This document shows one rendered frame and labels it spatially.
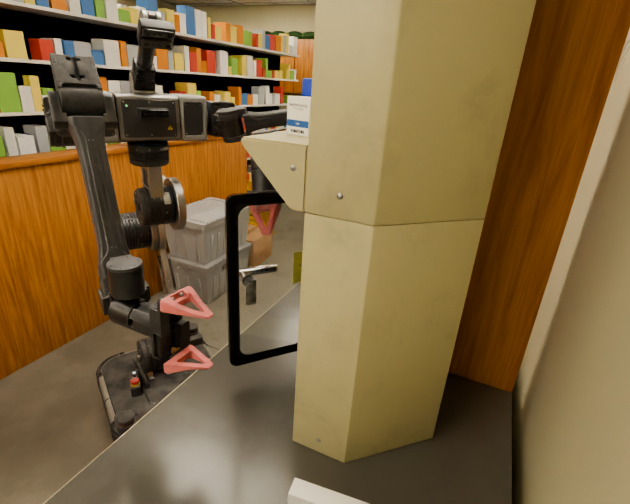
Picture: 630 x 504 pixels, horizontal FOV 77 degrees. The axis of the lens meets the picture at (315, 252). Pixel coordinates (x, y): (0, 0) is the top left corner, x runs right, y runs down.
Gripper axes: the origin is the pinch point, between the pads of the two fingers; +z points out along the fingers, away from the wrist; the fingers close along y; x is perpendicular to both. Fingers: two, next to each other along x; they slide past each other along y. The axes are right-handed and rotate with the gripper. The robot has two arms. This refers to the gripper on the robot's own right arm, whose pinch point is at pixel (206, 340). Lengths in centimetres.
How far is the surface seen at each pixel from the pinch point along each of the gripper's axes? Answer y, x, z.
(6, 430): -119, 31, -144
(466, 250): 18.3, 20.7, 35.5
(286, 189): 25.7, 7.8, 8.8
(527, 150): 33, 45, 42
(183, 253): -76, 167, -157
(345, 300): 9.9, 8.6, 20.2
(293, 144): 32.5, 7.8, 9.5
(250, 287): 1.6, 17.8, -3.3
